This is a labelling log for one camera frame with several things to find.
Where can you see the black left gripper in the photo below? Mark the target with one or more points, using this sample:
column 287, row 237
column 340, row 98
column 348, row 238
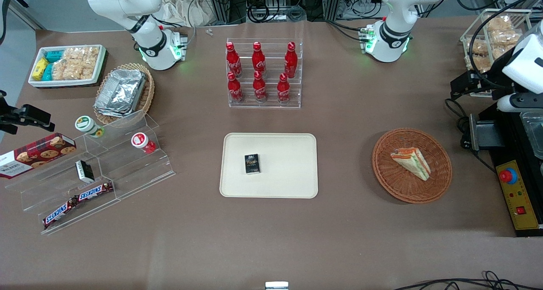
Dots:
column 495, row 70

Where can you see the small black printed box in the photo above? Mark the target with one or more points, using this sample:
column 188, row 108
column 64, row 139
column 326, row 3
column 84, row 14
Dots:
column 252, row 164

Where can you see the green lid yogurt cup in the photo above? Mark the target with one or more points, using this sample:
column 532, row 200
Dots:
column 87, row 125

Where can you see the clear plastic container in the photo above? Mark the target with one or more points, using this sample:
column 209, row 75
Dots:
column 534, row 130

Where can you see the clear acrylic bottle rack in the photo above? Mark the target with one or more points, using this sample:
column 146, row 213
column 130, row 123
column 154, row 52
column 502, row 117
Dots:
column 271, row 65

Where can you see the clear bin of snacks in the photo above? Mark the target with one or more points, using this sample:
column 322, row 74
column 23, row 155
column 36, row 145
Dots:
column 468, row 31

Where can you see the grey metal bracket block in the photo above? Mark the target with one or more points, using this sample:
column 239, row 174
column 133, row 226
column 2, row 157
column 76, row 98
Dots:
column 485, row 133

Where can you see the black equipment base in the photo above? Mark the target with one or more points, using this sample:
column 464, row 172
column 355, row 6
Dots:
column 509, row 137

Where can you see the beige rectangular serving tray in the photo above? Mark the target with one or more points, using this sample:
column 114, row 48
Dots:
column 288, row 167

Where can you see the white rectangular snack bin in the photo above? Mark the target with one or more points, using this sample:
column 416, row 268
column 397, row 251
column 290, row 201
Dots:
column 102, row 63

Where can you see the round brown wicker basket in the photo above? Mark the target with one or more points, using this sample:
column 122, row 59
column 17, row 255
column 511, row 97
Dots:
column 394, row 179

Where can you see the small white device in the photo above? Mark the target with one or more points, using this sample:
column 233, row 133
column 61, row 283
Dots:
column 276, row 285

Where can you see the clear acrylic tiered stand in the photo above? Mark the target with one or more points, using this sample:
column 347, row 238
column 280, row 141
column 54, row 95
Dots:
column 127, row 171

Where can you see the oval light wicker basket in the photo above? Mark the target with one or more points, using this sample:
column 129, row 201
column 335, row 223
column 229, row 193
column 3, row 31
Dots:
column 147, row 90

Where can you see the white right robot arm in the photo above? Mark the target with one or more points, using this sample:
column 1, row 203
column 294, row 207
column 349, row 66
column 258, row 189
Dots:
column 148, row 35

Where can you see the clear rice cracker bag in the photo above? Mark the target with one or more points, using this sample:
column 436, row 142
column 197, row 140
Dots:
column 80, row 53
column 89, row 68
column 65, row 70

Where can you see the clear fried snack bag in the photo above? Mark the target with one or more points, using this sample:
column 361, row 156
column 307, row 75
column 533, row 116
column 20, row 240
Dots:
column 477, row 64
column 498, row 23
column 477, row 47
column 505, row 39

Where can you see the yellow emergency stop panel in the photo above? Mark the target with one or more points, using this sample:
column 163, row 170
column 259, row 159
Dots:
column 519, row 201

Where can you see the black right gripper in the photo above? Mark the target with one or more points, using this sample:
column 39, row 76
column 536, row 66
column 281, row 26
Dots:
column 9, row 115

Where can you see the teal snack pack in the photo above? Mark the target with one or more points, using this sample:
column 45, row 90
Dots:
column 48, row 72
column 54, row 56

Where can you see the red tartan cookie box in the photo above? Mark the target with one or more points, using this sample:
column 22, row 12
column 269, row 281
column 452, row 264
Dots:
column 38, row 154

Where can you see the red cola bottle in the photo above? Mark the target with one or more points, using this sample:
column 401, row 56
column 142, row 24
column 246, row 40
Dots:
column 291, row 63
column 235, row 90
column 259, row 89
column 233, row 63
column 283, row 91
column 258, row 62

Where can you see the small black white box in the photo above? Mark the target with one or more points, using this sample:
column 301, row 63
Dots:
column 85, row 171

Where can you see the beige crumpled cloth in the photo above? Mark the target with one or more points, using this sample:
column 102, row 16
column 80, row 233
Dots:
column 182, row 5

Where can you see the brown snickers bar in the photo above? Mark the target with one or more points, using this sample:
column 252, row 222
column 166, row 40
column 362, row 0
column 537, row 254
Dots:
column 59, row 212
column 95, row 191

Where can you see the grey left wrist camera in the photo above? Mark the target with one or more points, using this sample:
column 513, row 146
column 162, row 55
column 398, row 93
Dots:
column 519, row 102

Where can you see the silver foil container stack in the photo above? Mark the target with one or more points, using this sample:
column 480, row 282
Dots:
column 121, row 92

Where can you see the yellow snack pack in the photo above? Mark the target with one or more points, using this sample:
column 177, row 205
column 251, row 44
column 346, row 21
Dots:
column 40, row 69

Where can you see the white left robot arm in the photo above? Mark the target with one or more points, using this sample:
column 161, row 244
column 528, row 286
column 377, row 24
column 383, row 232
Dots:
column 394, row 35

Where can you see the triangular sandwich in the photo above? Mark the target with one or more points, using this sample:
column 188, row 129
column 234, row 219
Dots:
column 411, row 161

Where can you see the red lid yogurt cup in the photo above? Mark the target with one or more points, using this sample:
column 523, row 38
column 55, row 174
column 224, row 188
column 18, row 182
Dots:
column 141, row 142

